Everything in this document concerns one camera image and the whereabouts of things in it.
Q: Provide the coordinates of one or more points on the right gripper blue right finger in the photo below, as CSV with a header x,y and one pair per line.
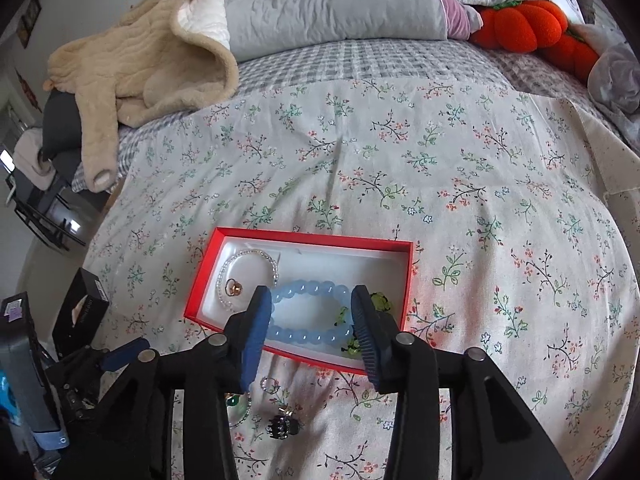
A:
x,y
375,331

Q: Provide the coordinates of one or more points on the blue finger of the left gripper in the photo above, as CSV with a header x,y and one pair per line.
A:
x,y
120,357

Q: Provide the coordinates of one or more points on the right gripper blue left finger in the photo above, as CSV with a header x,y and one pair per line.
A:
x,y
246,334

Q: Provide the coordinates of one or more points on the red Ace cardboard box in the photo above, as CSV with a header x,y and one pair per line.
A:
x,y
311,278

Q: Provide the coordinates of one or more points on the black iQOO phone box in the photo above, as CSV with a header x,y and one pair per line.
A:
x,y
80,315

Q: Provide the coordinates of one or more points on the floral bed sheet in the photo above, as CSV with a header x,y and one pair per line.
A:
x,y
484,217

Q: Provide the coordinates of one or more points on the grey checked blanket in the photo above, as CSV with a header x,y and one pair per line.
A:
x,y
435,61

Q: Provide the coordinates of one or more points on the beige fleece jacket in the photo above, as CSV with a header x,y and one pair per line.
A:
x,y
162,57

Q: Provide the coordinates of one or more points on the grey pillow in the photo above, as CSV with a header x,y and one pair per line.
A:
x,y
264,27

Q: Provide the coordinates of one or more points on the orange pumpkin plush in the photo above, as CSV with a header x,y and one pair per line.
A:
x,y
536,26

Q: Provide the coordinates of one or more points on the grey white crumpled clothing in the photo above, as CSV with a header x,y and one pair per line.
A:
x,y
613,85

